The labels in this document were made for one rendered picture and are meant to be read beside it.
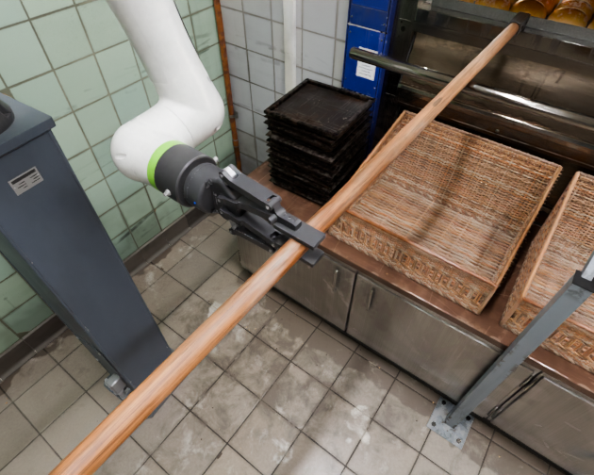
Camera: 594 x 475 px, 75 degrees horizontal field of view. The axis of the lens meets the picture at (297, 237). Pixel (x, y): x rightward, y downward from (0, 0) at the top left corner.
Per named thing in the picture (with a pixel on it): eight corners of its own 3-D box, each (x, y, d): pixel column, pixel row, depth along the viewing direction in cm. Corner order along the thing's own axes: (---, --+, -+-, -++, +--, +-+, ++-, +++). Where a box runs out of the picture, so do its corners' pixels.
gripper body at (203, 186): (212, 151, 63) (255, 173, 59) (220, 190, 69) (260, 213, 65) (176, 174, 59) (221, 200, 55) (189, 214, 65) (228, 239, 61)
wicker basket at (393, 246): (389, 166, 165) (404, 106, 144) (527, 225, 142) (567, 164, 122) (324, 234, 139) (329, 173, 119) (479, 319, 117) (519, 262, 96)
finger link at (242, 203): (235, 189, 62) (233, 183, 61) (289, 210, 56) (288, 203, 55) (218, 204, 60) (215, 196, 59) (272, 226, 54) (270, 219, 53)
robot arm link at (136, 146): (116, 179, 74) (84, 135, 65) (164, 140, 79) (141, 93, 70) (165, 211, 68) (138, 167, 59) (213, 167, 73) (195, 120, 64)
